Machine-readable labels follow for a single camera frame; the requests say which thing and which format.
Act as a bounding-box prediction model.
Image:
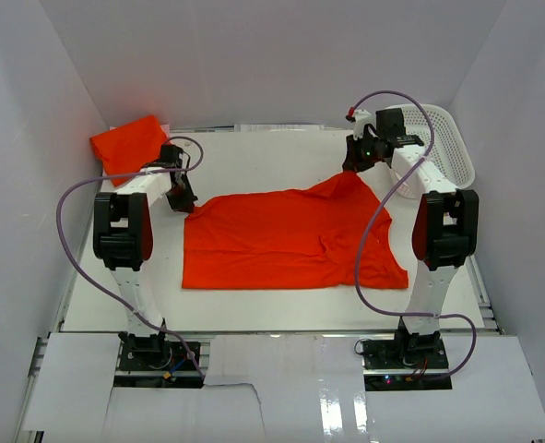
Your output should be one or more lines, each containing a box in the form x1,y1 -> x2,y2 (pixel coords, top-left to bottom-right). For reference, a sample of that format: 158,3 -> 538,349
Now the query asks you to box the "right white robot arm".
343,108 -> 479,371

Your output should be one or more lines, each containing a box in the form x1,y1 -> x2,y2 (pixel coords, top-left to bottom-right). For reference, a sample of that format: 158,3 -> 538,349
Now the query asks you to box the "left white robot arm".
92,140 -> 197,369

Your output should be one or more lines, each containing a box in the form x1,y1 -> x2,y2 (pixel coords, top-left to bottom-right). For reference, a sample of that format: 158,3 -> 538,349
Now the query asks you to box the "aluminium frame rail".
14,338 -> 48,443

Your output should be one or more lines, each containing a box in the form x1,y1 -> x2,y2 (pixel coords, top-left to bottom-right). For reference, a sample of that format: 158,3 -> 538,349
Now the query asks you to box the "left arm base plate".
113,341 -> 204,389

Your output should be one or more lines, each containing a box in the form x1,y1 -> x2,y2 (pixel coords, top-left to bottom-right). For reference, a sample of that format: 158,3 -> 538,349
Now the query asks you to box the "orange t-shirt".
89,114 -> 167,175
182,172 -> 409,290

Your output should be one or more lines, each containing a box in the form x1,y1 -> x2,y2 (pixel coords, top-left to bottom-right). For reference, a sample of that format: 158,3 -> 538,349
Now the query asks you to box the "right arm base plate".
354,338 -> 453,392

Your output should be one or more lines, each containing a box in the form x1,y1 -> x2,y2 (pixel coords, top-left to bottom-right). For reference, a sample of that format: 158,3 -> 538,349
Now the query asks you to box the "white perforated plastic basket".
390,104 -> 475,189

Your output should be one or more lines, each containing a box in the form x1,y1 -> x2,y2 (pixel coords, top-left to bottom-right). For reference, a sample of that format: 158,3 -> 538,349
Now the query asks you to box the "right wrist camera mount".
346,107 -> 375,140

